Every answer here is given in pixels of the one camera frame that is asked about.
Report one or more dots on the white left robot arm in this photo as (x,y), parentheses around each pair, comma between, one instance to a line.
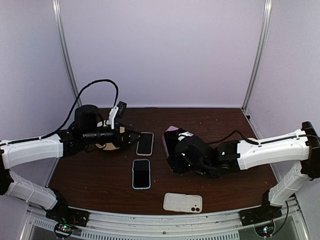
(57,145)

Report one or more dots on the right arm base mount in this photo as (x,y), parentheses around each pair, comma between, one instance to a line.
(262,217)

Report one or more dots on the cream case under stack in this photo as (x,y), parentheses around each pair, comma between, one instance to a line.
(183,203)

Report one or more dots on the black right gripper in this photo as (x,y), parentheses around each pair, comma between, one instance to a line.
(176,165)

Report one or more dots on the right aluminium frame post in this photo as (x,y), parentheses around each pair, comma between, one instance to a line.
(264,30)

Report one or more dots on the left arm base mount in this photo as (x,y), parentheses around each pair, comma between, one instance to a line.
(68,220)

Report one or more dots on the aluminium frame post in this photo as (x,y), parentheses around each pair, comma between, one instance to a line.
(56,4)
(264,30)

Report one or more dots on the dark phone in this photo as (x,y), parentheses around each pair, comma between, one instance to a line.
(172,140)

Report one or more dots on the left aluminium frame post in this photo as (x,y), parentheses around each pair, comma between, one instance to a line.
(56,4)

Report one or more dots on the purple phone bottom of stack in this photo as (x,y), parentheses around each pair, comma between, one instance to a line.
(174,129)

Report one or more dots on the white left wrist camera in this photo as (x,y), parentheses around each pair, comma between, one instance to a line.
(116,113)

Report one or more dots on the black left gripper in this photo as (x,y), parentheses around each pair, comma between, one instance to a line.
(125,142)

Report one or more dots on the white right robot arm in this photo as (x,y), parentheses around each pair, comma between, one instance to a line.
(301,146)

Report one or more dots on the clear magsafe phone case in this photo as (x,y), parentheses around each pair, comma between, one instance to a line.
(165,144)

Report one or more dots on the light blue phone case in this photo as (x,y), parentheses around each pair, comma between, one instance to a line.
(141,173)

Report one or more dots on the black-screen phone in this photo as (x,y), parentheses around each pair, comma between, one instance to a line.
(145,143)

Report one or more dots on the aluminium front rail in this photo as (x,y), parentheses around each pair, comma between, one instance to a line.
(223,225)

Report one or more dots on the beige ceramic plate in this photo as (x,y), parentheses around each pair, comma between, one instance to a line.
(116,144)

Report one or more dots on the pink phone case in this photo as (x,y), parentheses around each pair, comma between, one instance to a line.
(145,143)

